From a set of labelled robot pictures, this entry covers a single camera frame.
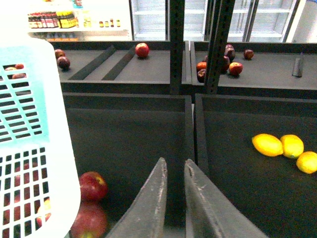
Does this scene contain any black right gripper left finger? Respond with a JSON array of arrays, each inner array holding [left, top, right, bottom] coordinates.
[[107, 157, 168, 238]]

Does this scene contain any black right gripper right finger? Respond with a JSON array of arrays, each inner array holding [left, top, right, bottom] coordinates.
[[184, 159, 267, 238]]

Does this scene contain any light blue plastic basket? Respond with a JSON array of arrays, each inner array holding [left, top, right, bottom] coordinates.
[[0, 37, 80, 238]]

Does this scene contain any yellow lemon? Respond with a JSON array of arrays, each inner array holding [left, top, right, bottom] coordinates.
[[280, 134, 304, 159], [296, 151, 317, 174], [252, 133, 283, 157]]

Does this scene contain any black produce display tray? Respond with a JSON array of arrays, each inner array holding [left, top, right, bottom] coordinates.
[[194, 94, 317, 238]]

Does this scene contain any dark red apple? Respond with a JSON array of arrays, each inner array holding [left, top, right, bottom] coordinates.
[[57, 57, 70, 70], [244, 49, 254, 60], [54, 49, 66, 59]]

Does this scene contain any glass door refrigerator cabinet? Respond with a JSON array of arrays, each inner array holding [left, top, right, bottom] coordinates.
[[129, 0, 299, 43]]

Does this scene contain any white bottle shelf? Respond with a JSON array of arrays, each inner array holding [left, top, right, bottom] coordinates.
[[27, 0, 133, 42]]

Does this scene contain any black perforated rack post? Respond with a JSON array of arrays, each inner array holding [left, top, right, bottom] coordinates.
[[204, 0, 235, 94], [169, 0, 185, 95]]

